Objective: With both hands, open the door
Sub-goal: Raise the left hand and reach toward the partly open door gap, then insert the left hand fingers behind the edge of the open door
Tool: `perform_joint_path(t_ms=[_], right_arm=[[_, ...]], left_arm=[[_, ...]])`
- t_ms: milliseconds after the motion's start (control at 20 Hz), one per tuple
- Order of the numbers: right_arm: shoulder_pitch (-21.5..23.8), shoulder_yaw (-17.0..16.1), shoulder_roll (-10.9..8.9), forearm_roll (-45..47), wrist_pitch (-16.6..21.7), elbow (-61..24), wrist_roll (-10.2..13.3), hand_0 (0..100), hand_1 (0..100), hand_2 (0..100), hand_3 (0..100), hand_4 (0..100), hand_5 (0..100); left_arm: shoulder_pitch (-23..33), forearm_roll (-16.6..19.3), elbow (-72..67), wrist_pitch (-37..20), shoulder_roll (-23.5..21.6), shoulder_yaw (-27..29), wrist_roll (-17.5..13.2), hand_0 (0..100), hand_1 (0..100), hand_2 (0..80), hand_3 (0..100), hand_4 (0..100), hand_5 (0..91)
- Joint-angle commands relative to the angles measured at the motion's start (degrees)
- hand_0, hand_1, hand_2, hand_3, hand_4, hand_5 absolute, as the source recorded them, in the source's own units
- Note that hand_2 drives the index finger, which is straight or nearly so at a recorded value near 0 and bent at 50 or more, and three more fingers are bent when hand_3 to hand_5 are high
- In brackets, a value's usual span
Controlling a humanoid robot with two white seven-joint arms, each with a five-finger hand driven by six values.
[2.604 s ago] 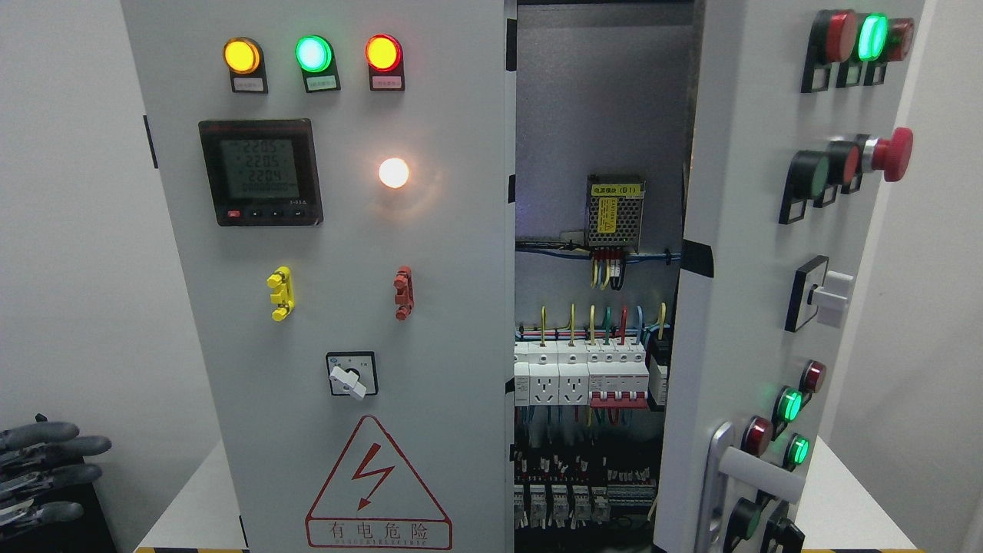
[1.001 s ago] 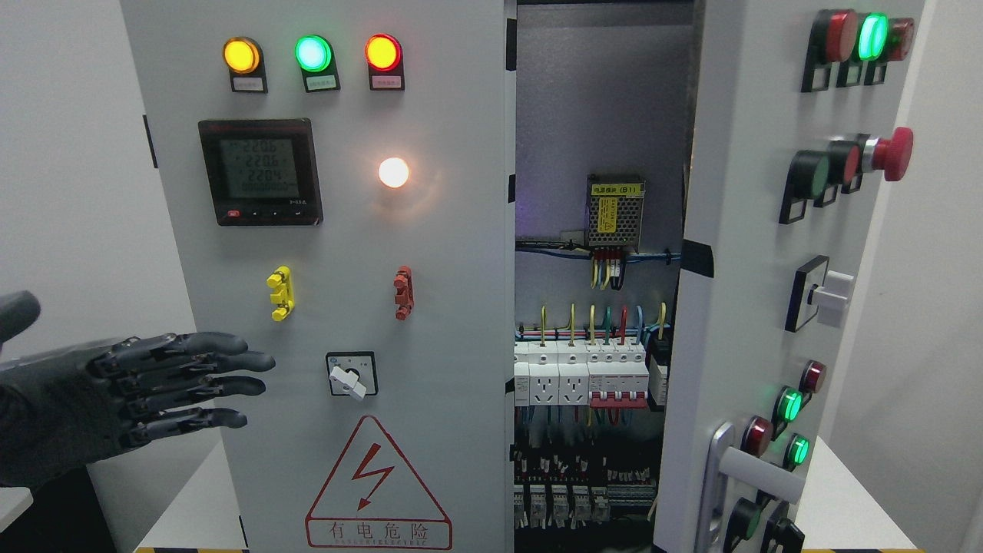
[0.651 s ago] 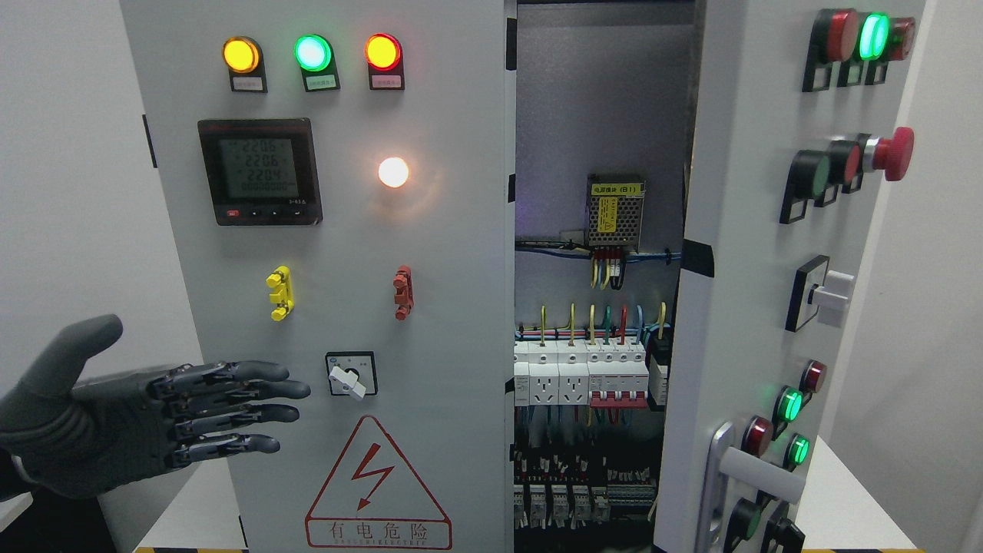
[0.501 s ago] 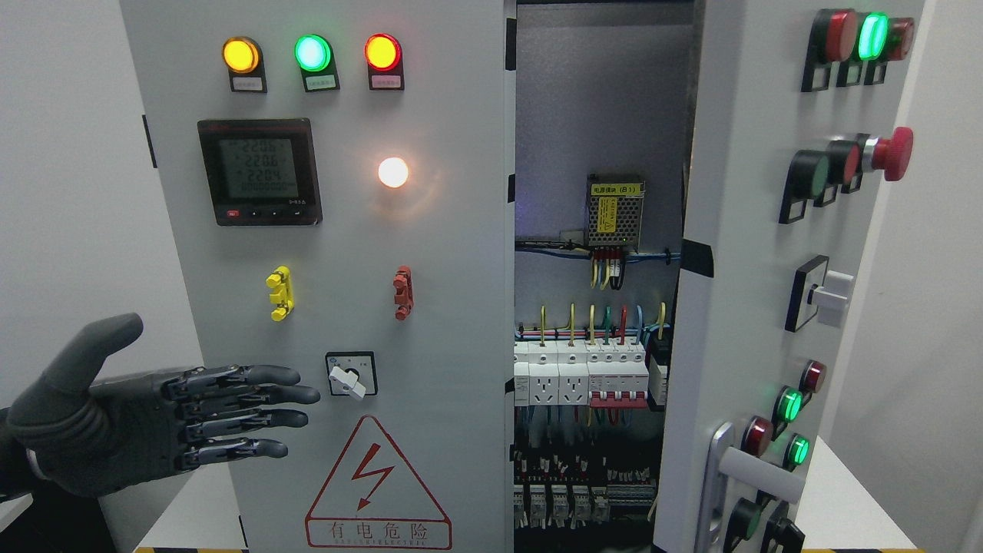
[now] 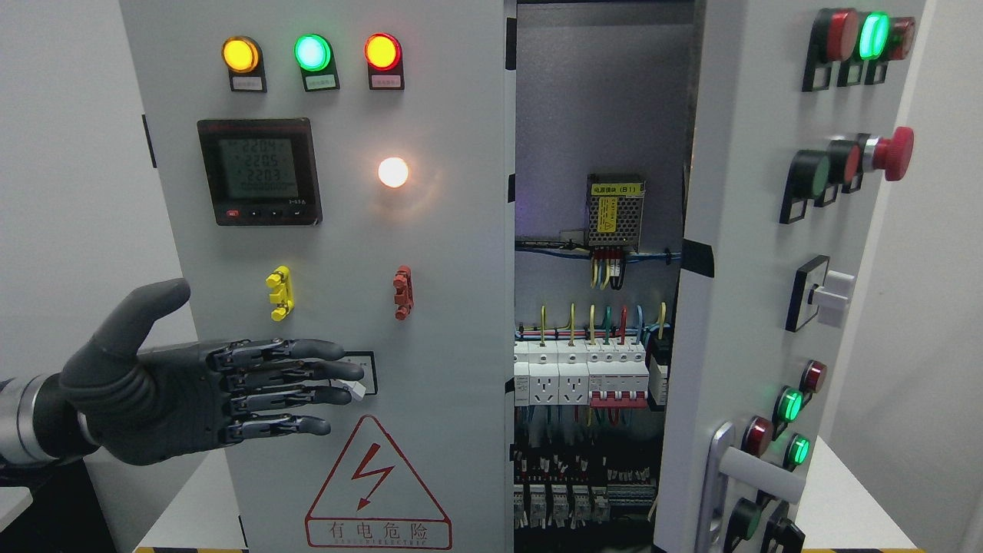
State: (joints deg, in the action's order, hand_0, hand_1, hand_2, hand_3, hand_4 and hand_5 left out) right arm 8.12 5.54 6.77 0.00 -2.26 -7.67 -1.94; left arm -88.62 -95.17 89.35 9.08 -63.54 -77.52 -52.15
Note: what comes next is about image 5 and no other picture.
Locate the yellow terminal post block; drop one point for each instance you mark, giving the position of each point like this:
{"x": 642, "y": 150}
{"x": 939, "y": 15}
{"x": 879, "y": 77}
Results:
{"x": 281, "y": 293}

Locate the silver robot left forearm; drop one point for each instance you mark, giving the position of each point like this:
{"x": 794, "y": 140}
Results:
{"x": 38, "y": 424}

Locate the black box at left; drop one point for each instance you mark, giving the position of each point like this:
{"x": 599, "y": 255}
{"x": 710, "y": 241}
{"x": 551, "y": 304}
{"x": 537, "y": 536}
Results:
{"x": 64, "y": 515}

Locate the yellow indicator lamp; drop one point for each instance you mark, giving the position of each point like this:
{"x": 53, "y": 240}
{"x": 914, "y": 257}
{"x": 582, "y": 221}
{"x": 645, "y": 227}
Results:
{"x": 244, "y": 61}

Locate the grey cabinet door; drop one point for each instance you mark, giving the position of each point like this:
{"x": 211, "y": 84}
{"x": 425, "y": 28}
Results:
{"x": 442, "y": 371}
{"x": 781, "y": 92}

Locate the white rotary selector switch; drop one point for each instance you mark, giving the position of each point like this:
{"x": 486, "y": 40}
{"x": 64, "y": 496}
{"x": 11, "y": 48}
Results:
{"x": 368, "y": 384}

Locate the red triangle danger label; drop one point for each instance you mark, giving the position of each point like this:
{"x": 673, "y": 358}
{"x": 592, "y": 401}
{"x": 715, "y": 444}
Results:
{"x": 373, "y": 498}

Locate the red indicator lamp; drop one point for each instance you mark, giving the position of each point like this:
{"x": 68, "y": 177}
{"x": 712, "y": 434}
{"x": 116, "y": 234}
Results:
{"x": 384, "y": 62}

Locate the black white surge protector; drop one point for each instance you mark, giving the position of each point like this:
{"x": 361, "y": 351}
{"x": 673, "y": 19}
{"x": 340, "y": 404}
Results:
{"x": 659, "y": 353}

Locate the white door rotary switch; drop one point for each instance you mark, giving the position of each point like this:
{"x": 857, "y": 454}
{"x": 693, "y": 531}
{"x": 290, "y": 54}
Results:
{"x": 820, "y": 293}

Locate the silver door handle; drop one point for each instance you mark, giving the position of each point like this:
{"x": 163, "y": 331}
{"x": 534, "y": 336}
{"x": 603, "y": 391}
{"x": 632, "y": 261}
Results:
{"x": 718, "y": 532}

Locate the dark grey robot left hand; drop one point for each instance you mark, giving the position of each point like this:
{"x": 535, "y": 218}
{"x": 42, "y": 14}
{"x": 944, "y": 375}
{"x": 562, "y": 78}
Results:
{"x": 146, "y": 406}

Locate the white glowing indicator lamp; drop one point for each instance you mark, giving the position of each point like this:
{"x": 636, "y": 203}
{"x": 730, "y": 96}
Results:
{"x": 393, "y": 172}

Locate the grey cabinet body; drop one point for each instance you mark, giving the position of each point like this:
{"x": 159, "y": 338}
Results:
{"x": 601, "y": 88}

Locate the white socket breaker row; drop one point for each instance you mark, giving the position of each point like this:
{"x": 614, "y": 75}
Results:
{"x": 583, "y": 373}

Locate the black digital power meter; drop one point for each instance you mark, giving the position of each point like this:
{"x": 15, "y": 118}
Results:
{"x": 261, "y": 171}

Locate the lower relay terminal row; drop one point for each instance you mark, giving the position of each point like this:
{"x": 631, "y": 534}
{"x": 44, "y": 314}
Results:
{"x": 573, "y": 489}

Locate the perforated metal power supply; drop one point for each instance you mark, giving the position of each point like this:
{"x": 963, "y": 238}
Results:
{"x": 615, "y": 208}

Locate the red emergency stop button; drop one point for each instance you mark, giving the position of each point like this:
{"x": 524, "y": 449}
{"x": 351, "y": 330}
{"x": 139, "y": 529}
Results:
{"x": 889, "y": 154}

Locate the red terminal post block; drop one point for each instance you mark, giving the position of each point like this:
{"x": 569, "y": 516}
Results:
{"x": 403, "y": 292}

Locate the green indicator lamp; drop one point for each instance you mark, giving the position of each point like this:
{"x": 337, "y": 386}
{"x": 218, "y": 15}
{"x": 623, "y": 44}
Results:
{"x": 315, "y": 58}

